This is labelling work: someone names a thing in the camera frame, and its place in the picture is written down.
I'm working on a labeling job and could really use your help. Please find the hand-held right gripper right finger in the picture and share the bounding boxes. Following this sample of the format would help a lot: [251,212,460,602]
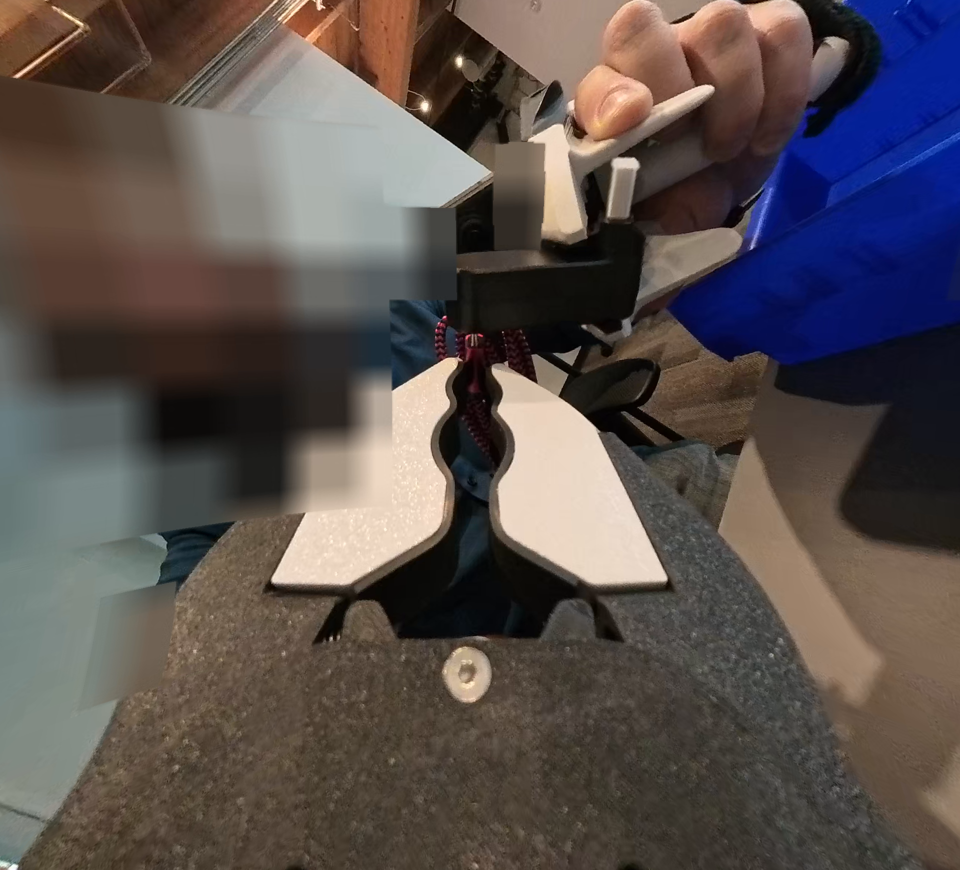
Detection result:
[486,360,670,595]

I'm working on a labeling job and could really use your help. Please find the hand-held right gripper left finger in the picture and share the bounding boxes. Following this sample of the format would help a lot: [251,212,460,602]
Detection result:
[268,357,460,595]

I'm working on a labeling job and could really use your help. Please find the row of ceiling spotlights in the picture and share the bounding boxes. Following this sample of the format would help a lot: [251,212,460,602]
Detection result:
[416,52,468,112]

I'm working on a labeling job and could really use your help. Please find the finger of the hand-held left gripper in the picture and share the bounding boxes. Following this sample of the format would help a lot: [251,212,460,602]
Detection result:
[541,84,717,246]
[598,227,745,345]

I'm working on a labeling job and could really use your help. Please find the blue plastic bin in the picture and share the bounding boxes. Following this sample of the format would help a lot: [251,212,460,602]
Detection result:
[667,0,960,365]

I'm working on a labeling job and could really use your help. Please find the black power adapter block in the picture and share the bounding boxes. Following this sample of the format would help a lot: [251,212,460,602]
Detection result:
[456,223,646,330]

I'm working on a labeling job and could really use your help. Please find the person's blue shirt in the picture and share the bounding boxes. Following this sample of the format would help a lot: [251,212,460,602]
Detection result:
[159,296,545,640]

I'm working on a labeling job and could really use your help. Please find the person's left hand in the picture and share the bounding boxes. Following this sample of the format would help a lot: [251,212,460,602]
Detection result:
[572,0,816,231]

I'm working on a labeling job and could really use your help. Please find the person's grey pants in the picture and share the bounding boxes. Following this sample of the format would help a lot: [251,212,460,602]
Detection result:
[645,438,741,530]

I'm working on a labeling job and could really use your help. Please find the wooden support post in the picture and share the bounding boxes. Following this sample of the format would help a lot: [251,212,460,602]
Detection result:
[307,0,444,102]

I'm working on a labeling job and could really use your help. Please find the red braided cable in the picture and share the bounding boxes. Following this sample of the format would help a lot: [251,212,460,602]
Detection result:
[435,315,537,474]

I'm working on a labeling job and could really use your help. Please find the grey ceiling conduit bundle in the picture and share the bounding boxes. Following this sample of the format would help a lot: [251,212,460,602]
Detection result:
[166,0,402,108]

